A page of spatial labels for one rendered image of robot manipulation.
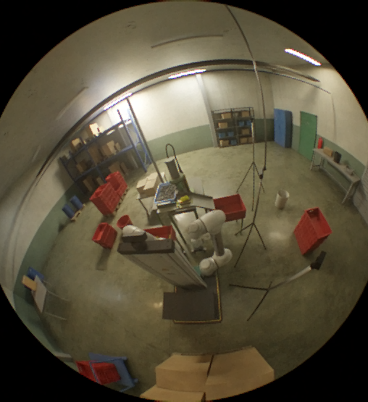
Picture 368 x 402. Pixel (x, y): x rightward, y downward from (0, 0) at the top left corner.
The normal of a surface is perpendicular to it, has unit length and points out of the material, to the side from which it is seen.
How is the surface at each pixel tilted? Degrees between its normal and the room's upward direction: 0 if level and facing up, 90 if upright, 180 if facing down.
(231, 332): 0
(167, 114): 90
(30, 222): 90
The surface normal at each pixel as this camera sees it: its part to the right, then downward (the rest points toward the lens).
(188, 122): -0.02, 0.66
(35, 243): 0.96, -0.19
